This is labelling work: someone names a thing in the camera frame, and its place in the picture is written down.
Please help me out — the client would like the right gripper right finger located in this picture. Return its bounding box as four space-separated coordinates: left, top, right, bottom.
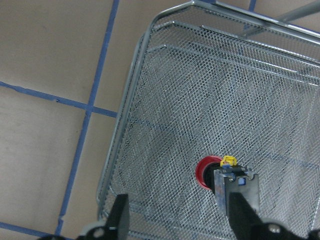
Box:
226 191 320 240

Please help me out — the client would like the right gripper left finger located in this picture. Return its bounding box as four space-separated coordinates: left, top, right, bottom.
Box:
41 193 131 240

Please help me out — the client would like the red push button switch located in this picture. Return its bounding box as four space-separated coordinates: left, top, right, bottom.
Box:
195 155 260 216

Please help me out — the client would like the wire mesh shelf basket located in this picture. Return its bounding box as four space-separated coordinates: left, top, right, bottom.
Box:
96 0 320 240

